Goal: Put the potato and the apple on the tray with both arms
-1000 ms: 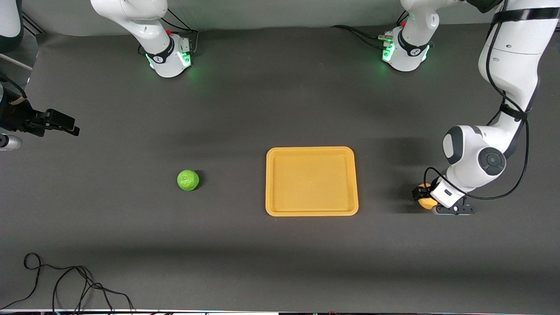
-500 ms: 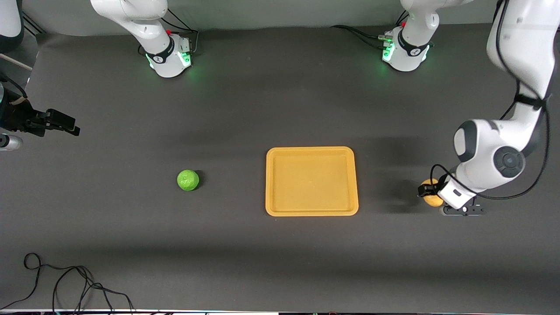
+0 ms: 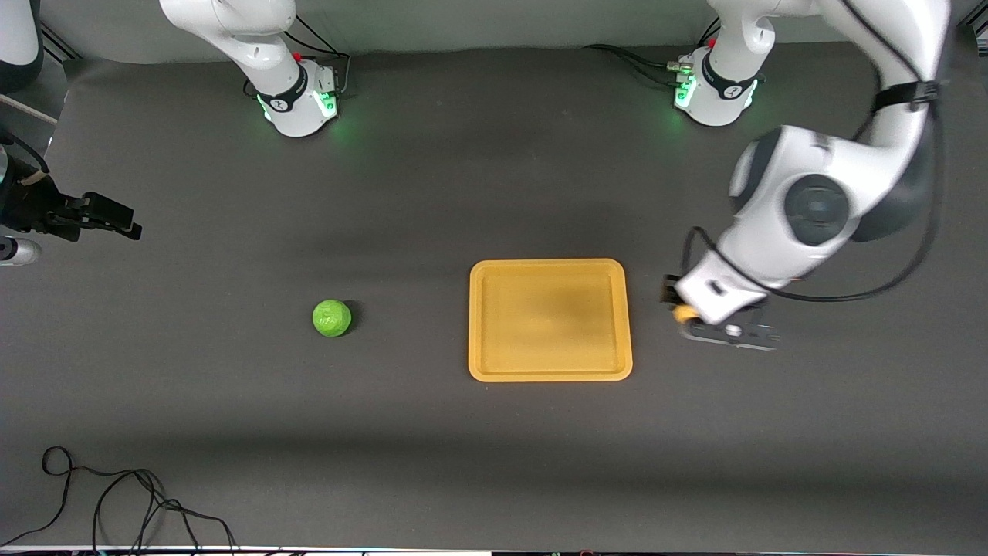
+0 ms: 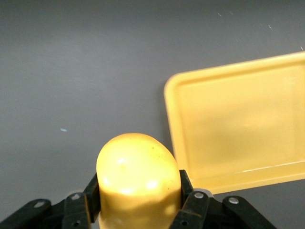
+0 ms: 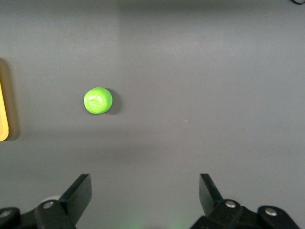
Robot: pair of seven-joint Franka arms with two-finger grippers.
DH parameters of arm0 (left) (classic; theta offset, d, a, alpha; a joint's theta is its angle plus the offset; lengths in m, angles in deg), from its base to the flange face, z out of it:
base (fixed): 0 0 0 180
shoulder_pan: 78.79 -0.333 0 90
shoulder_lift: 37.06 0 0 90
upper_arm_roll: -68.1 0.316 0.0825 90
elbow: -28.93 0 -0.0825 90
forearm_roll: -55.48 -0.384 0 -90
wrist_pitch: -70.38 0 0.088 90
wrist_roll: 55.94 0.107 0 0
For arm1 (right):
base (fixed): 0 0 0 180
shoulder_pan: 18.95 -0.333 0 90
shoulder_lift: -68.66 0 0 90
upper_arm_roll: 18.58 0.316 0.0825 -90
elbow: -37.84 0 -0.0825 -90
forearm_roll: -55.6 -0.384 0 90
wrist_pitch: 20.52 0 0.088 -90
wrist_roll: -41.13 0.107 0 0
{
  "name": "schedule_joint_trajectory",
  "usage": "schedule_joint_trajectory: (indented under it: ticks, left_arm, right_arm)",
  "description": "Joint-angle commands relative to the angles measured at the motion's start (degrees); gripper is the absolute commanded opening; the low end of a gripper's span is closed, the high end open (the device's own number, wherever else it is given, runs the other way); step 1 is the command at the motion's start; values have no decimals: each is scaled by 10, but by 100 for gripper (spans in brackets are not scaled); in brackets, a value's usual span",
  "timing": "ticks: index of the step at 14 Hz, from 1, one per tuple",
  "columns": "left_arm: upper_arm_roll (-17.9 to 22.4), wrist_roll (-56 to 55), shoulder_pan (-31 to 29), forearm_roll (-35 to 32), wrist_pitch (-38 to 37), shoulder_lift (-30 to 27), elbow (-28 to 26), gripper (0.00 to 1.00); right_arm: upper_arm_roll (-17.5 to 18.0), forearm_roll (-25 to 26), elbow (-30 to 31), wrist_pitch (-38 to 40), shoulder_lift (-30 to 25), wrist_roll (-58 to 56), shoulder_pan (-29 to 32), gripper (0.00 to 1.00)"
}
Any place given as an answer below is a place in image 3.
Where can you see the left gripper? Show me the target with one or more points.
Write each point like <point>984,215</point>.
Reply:
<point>668,292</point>

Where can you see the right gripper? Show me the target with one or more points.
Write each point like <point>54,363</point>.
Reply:
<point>32,210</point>

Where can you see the yellow potato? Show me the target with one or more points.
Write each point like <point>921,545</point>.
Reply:
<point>684,313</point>

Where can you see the green apple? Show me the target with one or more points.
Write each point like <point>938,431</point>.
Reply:
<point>332,318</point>

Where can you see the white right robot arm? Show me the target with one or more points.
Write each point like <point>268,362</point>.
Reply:
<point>255,46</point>

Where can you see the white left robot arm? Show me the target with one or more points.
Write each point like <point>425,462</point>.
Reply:
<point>810,208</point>

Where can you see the yellow plastic tray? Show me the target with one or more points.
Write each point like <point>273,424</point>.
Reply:
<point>548,324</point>

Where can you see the thin white rod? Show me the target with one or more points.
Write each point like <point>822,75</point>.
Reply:
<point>31,110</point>

